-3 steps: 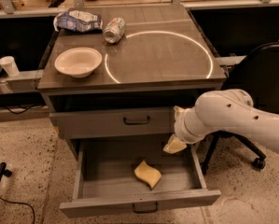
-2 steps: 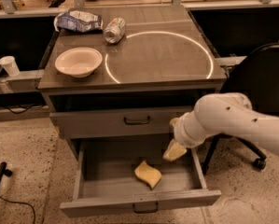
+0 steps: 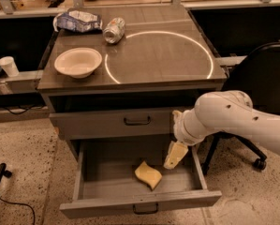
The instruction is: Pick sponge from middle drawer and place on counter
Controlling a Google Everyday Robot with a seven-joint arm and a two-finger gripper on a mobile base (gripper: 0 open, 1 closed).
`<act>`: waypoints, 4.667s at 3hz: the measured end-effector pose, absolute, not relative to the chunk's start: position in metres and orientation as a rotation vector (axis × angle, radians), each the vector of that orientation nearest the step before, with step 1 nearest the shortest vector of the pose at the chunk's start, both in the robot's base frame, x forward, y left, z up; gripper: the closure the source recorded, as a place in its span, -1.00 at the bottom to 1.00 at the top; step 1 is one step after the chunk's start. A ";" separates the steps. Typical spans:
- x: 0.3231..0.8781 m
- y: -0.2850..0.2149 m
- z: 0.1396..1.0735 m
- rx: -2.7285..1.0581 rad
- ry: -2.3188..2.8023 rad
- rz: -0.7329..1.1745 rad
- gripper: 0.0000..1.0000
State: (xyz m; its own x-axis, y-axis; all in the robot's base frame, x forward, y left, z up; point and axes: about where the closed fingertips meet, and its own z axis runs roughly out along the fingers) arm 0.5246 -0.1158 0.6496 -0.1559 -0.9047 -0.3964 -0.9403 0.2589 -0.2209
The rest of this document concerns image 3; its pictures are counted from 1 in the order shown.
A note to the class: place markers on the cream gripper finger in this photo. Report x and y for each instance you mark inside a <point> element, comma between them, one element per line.
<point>176,153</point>

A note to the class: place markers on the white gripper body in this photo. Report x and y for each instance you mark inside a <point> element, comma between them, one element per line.
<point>181,129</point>

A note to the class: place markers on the yellow sponge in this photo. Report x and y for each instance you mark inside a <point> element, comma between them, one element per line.
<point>148,175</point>

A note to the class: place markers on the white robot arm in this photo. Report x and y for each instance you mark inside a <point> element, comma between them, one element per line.
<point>229,111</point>

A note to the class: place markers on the closed upper drawer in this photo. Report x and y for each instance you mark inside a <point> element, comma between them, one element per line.
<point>114,123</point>

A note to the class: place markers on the grey drawer cabinet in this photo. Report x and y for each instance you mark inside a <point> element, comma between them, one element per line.
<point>163,60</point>

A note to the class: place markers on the open middle drawer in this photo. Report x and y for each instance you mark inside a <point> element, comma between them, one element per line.
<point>106,183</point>

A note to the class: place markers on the black office chair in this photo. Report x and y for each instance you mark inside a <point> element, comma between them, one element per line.
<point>258,75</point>

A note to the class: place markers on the crushed silver soda can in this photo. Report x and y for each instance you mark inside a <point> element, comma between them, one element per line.
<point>114,30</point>

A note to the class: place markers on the white bowl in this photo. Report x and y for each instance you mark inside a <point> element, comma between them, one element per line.
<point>78,63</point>

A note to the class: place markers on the blue white chip bag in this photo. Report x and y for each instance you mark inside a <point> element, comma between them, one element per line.
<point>77,21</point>

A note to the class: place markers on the white paper cup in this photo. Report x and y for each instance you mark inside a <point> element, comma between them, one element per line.
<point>7,63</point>

